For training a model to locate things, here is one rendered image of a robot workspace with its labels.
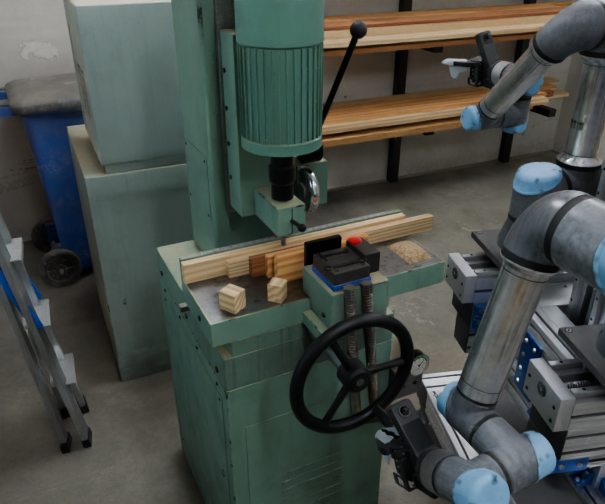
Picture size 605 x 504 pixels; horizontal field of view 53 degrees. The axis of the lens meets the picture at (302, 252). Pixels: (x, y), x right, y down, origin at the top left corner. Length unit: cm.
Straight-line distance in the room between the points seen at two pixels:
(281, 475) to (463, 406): 65
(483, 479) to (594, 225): 41
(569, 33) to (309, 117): 69
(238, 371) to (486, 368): 55
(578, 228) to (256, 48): 67
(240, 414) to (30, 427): 122
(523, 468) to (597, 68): 104
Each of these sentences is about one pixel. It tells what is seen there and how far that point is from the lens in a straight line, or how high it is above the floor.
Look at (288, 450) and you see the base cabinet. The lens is 159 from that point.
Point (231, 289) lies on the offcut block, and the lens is 129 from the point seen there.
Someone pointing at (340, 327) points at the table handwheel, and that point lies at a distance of 116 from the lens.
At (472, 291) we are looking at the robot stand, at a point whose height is 72.
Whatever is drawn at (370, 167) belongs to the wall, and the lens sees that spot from 431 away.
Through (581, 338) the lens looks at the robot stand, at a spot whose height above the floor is 82.
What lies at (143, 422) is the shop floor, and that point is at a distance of 240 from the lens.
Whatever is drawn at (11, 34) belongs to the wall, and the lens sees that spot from 350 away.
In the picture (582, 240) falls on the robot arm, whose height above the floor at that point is 124.
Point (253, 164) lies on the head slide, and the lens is 143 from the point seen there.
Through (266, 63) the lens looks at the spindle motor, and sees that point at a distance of 122.
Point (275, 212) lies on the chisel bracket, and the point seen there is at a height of 106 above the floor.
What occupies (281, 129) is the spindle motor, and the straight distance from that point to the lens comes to 125.
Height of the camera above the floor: 162
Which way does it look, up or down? 29 degrees down
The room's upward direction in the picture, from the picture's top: straight up
